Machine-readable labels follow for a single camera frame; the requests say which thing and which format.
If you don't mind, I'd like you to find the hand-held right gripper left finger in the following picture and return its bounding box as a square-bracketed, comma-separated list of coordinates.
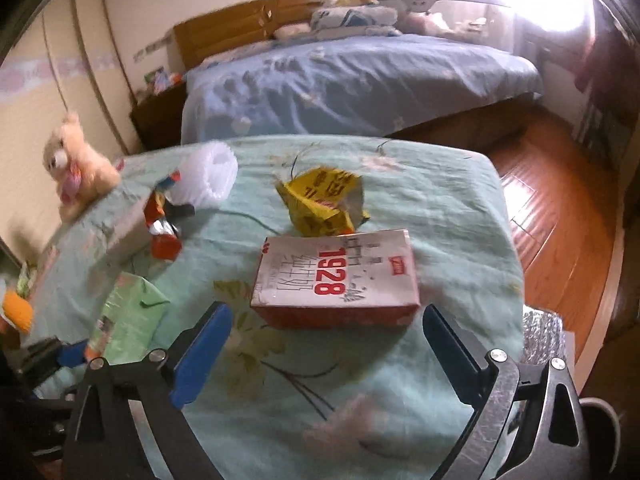
[62, 301, 234, 480]

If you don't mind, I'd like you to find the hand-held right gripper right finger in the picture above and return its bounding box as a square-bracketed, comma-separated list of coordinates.
[422, 304, 583, 480]

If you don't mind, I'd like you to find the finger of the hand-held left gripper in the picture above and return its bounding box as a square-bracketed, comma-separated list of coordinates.
[20, 337, 101, 378]

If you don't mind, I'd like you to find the green plastic packet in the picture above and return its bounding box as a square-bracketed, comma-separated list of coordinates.
[85, 272, 171, 366]

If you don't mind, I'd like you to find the white and red carton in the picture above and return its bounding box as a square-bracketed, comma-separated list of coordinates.
[250, 228, 421, 328]

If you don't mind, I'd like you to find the white bin with black liner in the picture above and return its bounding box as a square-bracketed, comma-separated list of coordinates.
[580, 397, 626, 480]

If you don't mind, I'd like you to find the white foam fruit net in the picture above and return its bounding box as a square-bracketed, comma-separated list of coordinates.
[170, 141, 239, 209]

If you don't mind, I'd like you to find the yellow wrapper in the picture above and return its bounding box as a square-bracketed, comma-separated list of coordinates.
[276, 167, 372, 237]

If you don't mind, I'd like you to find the orange knitted carrot toy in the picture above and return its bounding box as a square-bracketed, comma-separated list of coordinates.
[0, 260, 36, 336]

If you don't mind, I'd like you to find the silver bubble foil bag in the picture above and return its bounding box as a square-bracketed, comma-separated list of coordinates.
[522, 310, 566, 366]

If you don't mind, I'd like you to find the green floral bedsheet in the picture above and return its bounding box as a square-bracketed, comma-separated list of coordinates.
[15, 135, 526, 480]

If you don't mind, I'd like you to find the orange and silver wrapper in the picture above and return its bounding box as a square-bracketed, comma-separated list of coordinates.
[144, 170, 196, 261]

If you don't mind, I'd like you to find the cream teddy bear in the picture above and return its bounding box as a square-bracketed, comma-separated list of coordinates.
[42, 112, 121, 223]

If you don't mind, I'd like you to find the wooden nightstand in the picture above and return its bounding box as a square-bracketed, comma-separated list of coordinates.
[130, 82, 188, 153]

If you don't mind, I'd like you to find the bed with blue sheet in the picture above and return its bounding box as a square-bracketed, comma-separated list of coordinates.
[180, 35, 546, 143]

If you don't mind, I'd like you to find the wooden headboard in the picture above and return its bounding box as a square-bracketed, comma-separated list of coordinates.
[172, 0, 331, 71]

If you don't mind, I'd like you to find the dark red coat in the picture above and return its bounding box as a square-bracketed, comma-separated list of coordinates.
[575, 35, 606, 91]

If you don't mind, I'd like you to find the pink pillow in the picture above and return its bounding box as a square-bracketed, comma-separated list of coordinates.
[272, 22, 311, 41]

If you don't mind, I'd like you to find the pink plush toy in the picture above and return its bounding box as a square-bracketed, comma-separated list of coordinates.
[405, 10, 451, 36]

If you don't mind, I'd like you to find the small photo frame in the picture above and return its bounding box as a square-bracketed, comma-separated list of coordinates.
[145, 67, 183, 93]

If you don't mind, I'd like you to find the grey bed guard rail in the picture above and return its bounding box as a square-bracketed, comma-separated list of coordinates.
[375, 0, 516, 53]

